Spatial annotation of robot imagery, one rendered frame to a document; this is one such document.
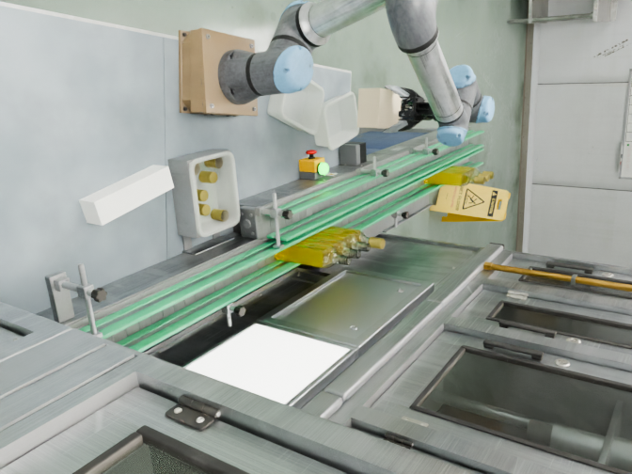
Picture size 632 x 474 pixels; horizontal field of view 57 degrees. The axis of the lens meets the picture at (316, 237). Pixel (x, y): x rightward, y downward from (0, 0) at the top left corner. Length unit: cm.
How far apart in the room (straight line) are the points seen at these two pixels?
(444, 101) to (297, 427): 104
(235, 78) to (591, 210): 634
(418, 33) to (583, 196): 635
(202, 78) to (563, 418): 120
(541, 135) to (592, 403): 626
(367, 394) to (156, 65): 100
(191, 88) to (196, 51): 10
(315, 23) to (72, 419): 117
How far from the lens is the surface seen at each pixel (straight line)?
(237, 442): 66
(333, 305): 174
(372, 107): 184
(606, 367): 159
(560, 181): 759
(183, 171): 163
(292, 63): 156
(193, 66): 167
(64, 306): 140
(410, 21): 133
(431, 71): 143
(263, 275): 175
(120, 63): 158
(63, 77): 149
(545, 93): 748
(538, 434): 132
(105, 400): 77
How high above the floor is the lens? 200
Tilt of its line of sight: 34 degrees down
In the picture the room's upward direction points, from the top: 99 degrees clockwise
